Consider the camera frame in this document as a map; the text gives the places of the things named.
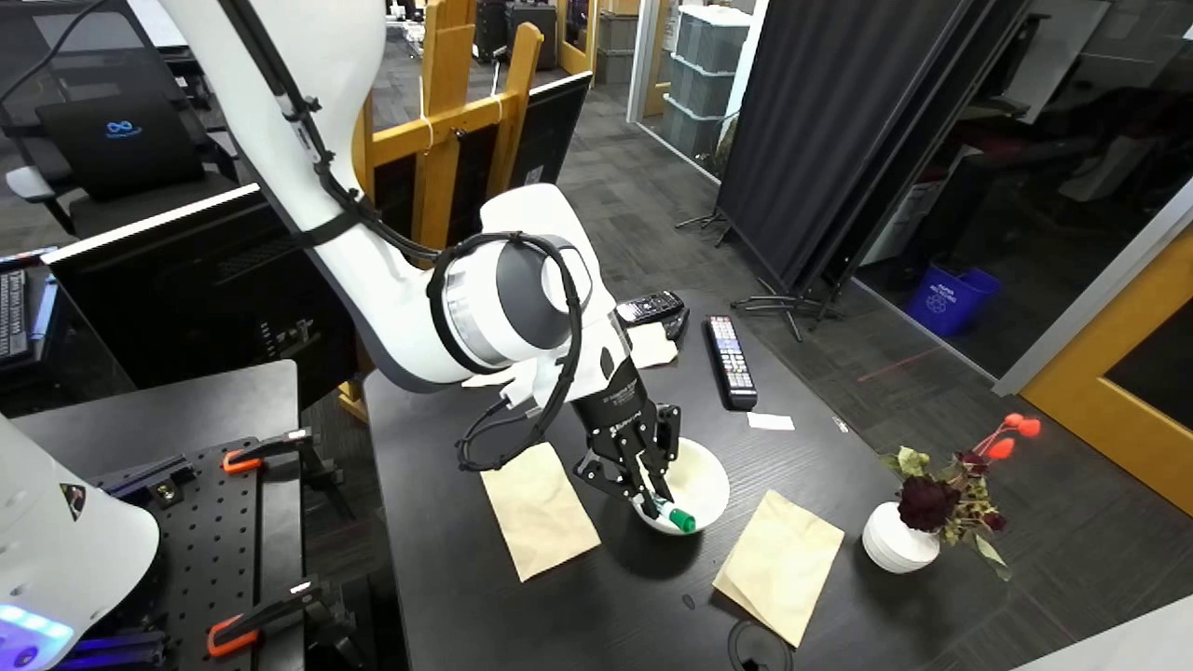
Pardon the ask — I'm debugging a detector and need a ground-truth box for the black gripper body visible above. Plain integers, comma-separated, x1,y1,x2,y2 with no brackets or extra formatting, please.
574,346,662,459

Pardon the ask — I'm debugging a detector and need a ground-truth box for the green marker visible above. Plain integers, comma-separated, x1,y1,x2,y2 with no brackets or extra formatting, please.
638,490,703,536

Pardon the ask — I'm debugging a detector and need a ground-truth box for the white bowl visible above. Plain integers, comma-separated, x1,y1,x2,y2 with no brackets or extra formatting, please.
622,433,733,541

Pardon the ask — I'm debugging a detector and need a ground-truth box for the tan paper napkin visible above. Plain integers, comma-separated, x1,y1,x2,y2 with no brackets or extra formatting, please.
708,485,848,651
627,323,682,372
476,441,602,583

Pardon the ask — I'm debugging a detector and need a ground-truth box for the wide black button remote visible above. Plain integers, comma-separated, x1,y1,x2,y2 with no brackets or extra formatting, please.
616,285,689,329

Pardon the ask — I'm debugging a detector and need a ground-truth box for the long black remote control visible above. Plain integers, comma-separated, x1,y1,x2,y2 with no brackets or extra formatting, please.
701,314,759,413

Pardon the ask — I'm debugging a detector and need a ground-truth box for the black rounded table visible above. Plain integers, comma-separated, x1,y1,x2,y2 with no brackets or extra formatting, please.
360,285,1037,671

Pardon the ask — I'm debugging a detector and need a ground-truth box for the small white round vase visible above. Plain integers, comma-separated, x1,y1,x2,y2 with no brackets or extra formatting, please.
858,497,945,579

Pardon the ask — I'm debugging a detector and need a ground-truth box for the dark red flower bunch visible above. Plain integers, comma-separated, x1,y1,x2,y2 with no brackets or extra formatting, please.
887,406,1047,583

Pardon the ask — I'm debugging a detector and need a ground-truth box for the blue plastic bin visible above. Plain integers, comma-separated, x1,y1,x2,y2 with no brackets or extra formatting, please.
901,260,1005,339

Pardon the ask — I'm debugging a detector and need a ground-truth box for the grey storage drawer stack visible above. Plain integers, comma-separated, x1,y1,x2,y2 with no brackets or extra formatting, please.
655,2,758,161

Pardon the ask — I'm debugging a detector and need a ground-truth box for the black curtain partition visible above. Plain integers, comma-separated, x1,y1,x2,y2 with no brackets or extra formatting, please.
715,0,1037,303

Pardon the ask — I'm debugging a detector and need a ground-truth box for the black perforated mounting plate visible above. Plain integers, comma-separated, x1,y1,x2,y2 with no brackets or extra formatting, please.
109,434,308,671

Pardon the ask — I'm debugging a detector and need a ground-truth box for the black desk with white edge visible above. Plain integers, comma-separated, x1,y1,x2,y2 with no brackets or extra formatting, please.
39,69,597,413

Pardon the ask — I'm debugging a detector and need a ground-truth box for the yellow wooden door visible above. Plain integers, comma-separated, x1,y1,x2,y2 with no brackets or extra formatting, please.
1016,228,1193,520

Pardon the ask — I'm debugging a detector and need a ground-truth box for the black laptop with blue logo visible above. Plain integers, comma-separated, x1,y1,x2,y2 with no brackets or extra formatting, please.
32,89,213,206

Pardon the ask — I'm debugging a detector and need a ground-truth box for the thin black cable loop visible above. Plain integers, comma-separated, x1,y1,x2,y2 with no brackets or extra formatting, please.
722,616,802,671

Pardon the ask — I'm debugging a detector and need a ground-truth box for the wooden chair frame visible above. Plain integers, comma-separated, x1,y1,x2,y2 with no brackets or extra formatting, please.
330,0,600,423

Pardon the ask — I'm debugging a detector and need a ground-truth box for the orange handled black clamp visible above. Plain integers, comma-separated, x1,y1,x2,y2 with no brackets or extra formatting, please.
201,572,328,662
216,423,315,480

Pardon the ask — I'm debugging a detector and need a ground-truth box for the grey door frame post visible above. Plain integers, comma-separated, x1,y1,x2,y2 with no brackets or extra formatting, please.
990,182,1193,398

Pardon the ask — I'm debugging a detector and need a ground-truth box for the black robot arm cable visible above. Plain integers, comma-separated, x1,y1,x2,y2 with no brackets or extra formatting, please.
220,0,597,477

